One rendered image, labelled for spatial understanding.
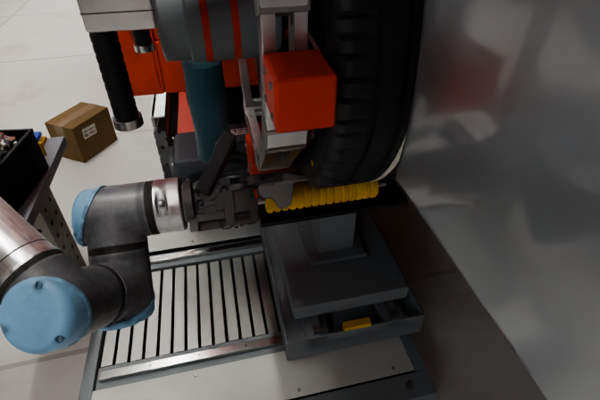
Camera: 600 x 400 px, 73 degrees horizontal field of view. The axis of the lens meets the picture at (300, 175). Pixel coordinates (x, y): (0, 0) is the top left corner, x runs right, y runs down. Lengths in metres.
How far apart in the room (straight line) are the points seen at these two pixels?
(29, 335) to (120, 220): 0.20
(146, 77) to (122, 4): 0.71
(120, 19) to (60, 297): 0.35
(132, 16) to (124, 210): 0.28
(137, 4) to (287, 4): 0.20
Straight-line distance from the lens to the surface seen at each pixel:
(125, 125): 0.68
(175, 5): 0.76
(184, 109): 1.79
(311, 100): 0.49
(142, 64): 1.30
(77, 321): 0.58
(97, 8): 0.62
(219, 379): 1.13
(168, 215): 0.68
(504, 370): 1.33
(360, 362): 1.14
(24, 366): 1.42
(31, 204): 1.14
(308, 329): 1.07
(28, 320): 0.59
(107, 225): 0.69
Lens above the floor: 1.07
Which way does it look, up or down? 37 degrees down
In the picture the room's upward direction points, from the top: straight up
